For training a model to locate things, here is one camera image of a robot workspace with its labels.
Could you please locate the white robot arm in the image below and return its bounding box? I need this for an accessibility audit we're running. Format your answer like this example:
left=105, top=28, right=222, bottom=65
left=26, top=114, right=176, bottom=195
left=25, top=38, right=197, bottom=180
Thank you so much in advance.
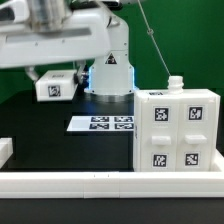
left=0, top=0, right=135, bottom=102

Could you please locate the white cabinet body box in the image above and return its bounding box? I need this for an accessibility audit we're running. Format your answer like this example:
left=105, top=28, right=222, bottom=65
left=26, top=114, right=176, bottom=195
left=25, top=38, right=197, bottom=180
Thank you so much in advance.
left=133, top=76, right=220, bottom=172

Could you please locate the white marker base plate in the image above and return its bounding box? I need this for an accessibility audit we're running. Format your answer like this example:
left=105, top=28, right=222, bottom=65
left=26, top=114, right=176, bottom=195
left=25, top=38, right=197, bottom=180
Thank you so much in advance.
left=67, top=116, right=134, bottom=132

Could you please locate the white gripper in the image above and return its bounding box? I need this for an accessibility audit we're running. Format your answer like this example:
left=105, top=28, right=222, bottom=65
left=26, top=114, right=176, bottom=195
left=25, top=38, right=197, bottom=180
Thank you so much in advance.
left=0, top=0, right=112, bottom=84

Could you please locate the white L-shaped obstacle wall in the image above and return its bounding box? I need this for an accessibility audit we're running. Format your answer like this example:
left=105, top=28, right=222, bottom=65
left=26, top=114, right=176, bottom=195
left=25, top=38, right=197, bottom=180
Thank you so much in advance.
left=0, top=138, right=224, bottom=199

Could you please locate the white cabinet top block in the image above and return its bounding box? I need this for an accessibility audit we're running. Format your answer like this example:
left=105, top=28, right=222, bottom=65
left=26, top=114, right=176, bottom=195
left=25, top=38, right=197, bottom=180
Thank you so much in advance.
left=35, top=70, right=77, bottom=101

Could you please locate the white thin cable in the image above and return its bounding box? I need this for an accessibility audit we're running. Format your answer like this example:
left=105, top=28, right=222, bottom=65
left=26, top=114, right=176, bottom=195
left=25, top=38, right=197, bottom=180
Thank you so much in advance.
left=137, top=0, right=172, bottom=78

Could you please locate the white cabinet door panel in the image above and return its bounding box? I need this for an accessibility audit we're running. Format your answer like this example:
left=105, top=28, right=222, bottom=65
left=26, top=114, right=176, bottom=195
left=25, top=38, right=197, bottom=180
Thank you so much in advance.
left=176, top=97, right=216, bottom=171

